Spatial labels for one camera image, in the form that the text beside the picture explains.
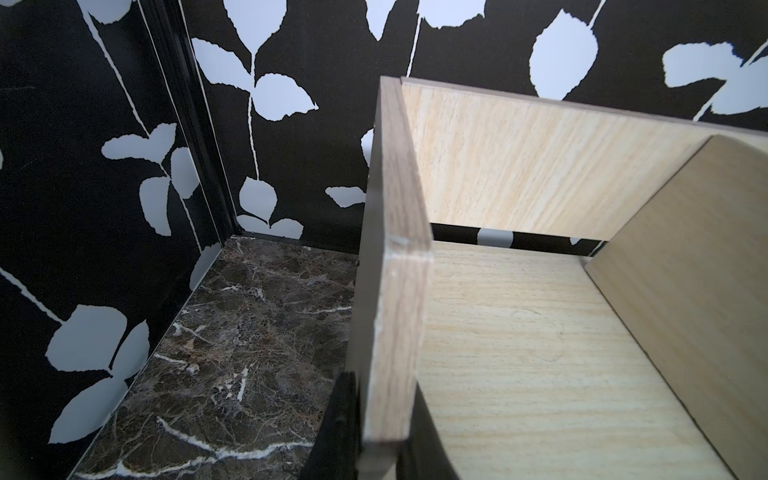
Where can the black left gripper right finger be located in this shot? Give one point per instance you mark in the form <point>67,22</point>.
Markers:
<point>422,456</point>

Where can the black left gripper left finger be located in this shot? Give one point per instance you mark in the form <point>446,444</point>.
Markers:
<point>335,451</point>

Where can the light wooden bookshelf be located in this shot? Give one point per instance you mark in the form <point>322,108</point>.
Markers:
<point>579,292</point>

